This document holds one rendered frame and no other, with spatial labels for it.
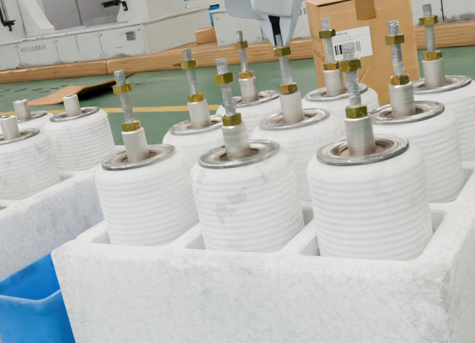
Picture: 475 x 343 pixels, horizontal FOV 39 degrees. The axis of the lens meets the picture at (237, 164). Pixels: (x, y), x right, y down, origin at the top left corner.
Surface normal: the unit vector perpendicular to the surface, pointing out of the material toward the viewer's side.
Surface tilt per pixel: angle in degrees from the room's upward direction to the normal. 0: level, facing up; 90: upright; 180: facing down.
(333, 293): 90
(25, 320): 92
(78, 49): 90
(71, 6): 90
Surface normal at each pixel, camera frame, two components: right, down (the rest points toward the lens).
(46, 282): 0.83, -0.04
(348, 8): -0.03, 0.28
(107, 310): -0.49, 0.32
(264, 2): 0.63, 0.11
